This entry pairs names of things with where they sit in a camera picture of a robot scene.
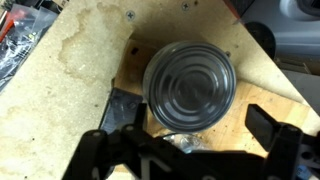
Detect clear plastic bag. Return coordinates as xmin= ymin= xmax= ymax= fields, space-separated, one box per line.
xmin=0 ymin=3 xmax=60 ymax=94

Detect black flat metal bar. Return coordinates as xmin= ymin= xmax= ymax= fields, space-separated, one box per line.
xmin=99 ymin=87 xmax=144 ymax=134

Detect silver tin can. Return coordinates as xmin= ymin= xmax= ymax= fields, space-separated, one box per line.
xmin=142 ymin=40 xmax=238 ymax=134

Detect white washing machine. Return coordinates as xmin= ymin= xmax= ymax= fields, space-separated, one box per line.
xmin=239 ymin=0 xmax=320 ymax=73

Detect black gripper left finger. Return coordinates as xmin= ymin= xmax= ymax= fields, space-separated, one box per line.
xmin=62 ymin=102 xmax=162 ymax=180

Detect wooden cutting board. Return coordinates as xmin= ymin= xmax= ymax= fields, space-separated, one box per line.
xmin=111 ymin=38 xmax=320 ymax=174

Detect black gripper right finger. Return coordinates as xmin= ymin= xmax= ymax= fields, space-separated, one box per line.
xmin=244 ymin=103 xmax=320 ymax=180

